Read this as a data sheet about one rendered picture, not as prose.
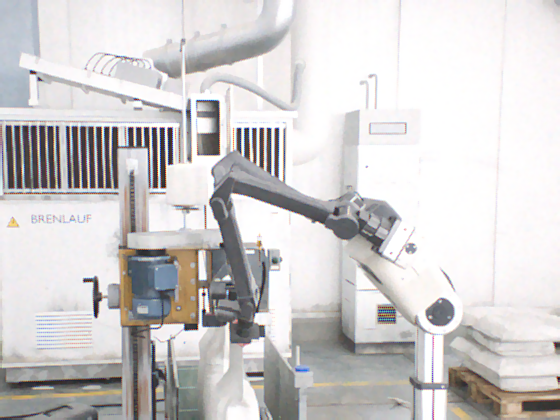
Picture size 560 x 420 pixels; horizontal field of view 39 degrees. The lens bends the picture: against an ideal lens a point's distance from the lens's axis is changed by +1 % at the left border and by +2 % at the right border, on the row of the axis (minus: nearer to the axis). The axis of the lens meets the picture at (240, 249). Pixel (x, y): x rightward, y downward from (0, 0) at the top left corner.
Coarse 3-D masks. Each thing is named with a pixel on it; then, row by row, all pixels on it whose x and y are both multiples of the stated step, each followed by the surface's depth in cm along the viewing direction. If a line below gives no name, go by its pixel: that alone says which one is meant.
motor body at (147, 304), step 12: (132, 264) 298; (144, 264) 295; (156, 264) 296; (132, 276) 300; (144, 276) 295; (132, 288) 300; (144, 288) 296; (132, 300) 300; (144, 300) 296; (156, 300) 296; (168, 300) 300; (144, 312) 296; (156, 312) 296; (168, 312) 301
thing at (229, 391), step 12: (240, 348) 272; (240, 360) 272; (228, 372) 306; (240, 372) 273; (216, 384) 306; (228, 384) 291; (240, 384) 273; (216, 396) 291; (228, 396) 281; (240, 396) 271; (252, 396) 286; (216, 408) 290; (228, 408) 276; (240, 408) 278; (252, 408) 277
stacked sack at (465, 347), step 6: (456, 342) 581; (462, 342) 574; (468, 342) 569; (474, 342) 568; (450, 348) 588; (456, 348) 576; (462, 348) 570; (468, 348) 563; (474, 348) 557; (480, 348) 556; (486, 348) 555; (456, 354) 581; (462, 354) 568; (468, 354) 558; (468, 360) 561
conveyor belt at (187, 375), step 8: (184, 368) 495; (192, 368) 495; (184, 376) 477; (192, 376) 476; (184, 384) 459; (192, 384) 459; (184, 392) 443; (192, 392) 443; (184, 400) 428; (192, 400) 428; (184, 408) 414; (192, 408) 414; (184, 416) 401; (192, 416) 401
